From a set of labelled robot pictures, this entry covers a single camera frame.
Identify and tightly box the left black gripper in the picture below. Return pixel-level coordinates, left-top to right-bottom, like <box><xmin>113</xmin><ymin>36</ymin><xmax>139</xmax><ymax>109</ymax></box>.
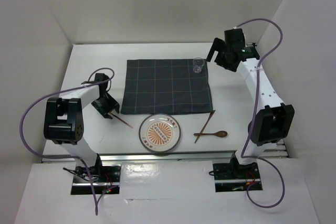
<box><xmin>91</xmin><ymin>92</ymin><xmax>120</xmax><ymax>119</ymax></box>

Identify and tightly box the copper fork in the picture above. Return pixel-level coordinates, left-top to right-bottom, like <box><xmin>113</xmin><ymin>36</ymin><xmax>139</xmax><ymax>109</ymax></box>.
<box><xmin>108</xmin><ymin>112</ymin><xmax>133</xmax><ymax>129</ymax></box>

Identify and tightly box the small clear glass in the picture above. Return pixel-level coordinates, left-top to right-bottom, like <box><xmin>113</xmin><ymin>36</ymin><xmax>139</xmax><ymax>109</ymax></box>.
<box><xmin>193</xmin><ymin>57</ymin><xmax>204</xmax><ymax>73</ymax></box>

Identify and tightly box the dark grey checked cloth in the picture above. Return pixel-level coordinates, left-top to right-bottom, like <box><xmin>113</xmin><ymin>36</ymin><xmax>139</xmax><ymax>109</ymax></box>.
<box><xmin>121</xmin><ymin>59</ymin><xmax>213</xmax><ymax>115</ymax></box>

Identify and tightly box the patterned ceramic plate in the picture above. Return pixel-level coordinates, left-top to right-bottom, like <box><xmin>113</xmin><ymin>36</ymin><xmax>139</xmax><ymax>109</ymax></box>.
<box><xmin>139</xmin><ymin>114</ymin><xmax>182</xmax><ymax>153</ymax></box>

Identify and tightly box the brown wooden spoon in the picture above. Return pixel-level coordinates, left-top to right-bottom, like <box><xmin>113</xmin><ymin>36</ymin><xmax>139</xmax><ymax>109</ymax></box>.
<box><xmin>194</xmin><ymin>131</ymin><xmax>228</xmax><ymax>137</ymax></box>

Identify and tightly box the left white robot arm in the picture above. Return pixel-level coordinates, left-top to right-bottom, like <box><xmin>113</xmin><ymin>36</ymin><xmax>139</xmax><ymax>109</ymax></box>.
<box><xmin>44</xmin><ymin>73</ymin><xmax>120</xmax><ymax>182</ymax></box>

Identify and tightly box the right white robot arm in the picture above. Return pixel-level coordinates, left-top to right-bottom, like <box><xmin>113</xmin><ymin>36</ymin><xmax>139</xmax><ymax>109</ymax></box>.
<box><xmin>206</xmin><ymin>28</ymin><xmax>295</xmax><ymax>178</ymax></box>

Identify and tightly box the copper knife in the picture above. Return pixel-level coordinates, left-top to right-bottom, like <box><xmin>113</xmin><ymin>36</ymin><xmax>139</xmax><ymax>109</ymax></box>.
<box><xmin>194</xmin><ymin>110</ymin><xmax>216</xmax><ymax>144</ymax></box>

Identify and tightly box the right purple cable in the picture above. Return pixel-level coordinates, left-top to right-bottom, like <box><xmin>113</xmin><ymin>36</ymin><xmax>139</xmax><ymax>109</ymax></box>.
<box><xmin>235</xmin><ymin>18</ymin><xmax>286</xmax><ymax>207</ymax></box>

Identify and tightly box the purple cable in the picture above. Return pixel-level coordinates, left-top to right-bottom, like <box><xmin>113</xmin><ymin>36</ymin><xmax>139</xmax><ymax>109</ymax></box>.
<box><xmin>235</xmin><ymin>18</ymin><xmax>286</xmax><ymax>207</ymax></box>
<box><xmin>19</xmin><ymin>67</ymin><xmax>116</xmax><ymax>216</ymax></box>

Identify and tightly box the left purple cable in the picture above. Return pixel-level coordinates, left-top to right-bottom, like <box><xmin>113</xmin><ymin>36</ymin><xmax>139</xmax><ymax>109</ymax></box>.
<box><xmin>19</xmin><ymin>67</ymin><xmax>116</xmax><ymax>216</ymax></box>

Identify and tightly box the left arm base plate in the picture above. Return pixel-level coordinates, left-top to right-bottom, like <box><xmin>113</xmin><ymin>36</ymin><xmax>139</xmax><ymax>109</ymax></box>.
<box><xmin>63</xmin><ymin>165</ymin><xmax>121</xmax><ymax>195</ymax></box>

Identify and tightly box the aluminium frame rail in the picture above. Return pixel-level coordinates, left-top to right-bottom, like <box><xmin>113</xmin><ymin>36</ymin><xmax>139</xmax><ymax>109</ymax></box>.
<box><xmin>246</xmin><ymin>41</ymin><xmax>289</xmax><ymax>159</ymax></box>

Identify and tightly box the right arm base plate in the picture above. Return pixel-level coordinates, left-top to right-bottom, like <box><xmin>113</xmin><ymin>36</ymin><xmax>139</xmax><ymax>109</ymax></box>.
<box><xmin>208</xmin><ymin>162</ymin><xmax>263</xmax><ymax>193</ymax></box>

